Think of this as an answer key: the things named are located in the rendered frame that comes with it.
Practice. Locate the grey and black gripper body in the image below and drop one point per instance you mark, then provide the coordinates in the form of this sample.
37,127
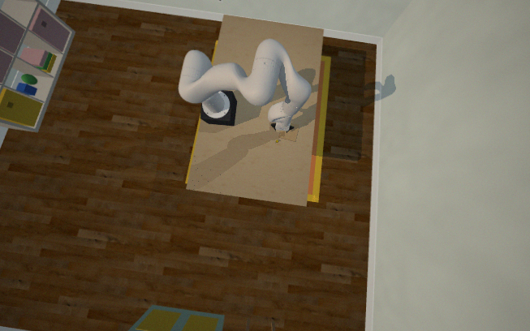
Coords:
278,127

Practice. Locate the tan square mat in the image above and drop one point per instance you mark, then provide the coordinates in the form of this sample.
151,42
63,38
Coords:
291,134

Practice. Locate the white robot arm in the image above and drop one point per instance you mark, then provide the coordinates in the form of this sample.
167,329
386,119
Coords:
271,63

